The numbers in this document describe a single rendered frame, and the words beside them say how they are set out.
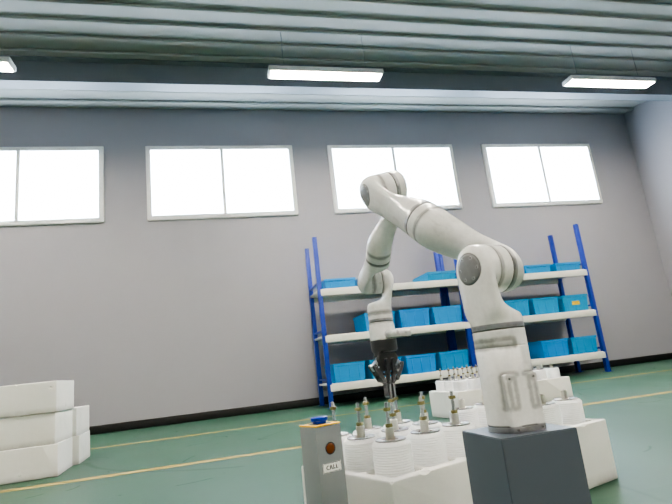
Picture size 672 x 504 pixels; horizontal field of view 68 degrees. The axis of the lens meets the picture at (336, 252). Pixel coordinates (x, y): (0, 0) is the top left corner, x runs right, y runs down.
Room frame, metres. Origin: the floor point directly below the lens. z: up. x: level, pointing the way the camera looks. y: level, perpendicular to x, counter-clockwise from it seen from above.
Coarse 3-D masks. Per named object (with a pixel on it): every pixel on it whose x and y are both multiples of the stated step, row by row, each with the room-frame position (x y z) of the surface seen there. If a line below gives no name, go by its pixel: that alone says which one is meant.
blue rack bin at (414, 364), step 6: (420, 354) 5.99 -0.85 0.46; (426, 354) 6.00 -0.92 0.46; (432, 354) 6.02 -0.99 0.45; (402, 360) 6.06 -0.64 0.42; (408, 360) 5.95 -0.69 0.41; (414, 360) 5.97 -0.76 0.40; (420, 360) 5.99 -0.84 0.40; (426, 360) 6.01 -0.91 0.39; (432, 360) 6.03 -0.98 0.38; (408, 366) 5.95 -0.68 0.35; (414, 366) 5.97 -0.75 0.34; (420, 366) 5.99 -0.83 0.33; (426, 366) 6.01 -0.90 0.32; (432, 366) 6.03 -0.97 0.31; (402, 372) 6.13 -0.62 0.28; (408, 372) 5.96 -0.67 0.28; (414, 372) 5.97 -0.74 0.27; (420, 372) 5.99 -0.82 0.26
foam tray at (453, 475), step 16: (448, 464) 1.30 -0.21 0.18; (464, 464) 1.33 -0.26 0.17; (304, 480) 1.49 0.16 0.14; (352, 480) 1.31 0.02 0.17; (368, 480) 1.26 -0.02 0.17; (384, 480) 1.21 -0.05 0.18; (400, 480) 1.21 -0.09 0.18; (416, 480) 1.23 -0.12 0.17; (432, 480) 1.26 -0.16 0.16; (448, 480) 1.29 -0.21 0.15; (464, 480) 1.32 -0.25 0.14; (304, 496) 1.50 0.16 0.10; (352, 496) 1.31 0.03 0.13; (368, 496) 1.26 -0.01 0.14; (384, 496) 1.21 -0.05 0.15; (400, 496) 1.20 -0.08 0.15; (416, 496) 1.23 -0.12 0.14; (432, 496) 1.26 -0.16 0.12; (448, 496) 1.29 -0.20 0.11; (464, 496) 1.32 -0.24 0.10
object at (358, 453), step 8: (352, 440) 1.36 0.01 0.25; (360, 440) 1.35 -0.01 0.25; (368, 440) 1.35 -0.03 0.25; (344, 448) 1.38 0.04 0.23; (352, 448) 1.35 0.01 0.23; (360, 448) 1.35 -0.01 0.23; (368, 448) 1.35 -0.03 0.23; (352, 456) 1.35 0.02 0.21; (360, 456) 1.34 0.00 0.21; (368, 456) 1.35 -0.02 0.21; (352, 464) 1.35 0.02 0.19; (360, 464) 1.35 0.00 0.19; (368, 464) 1.35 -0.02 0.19
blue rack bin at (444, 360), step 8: (440, 352) 6.06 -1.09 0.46; (448, 352) 6.09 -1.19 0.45; (456, 352) 6.11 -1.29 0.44; (464, 352) 6.15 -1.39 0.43; (440, 360) 6.07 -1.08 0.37; (448, 360) 6.09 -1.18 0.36; (456, 360) 6.12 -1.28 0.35; (464, 360) 6.15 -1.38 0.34; (440, 368) 6.12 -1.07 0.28; (456, 368) 6.12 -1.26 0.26
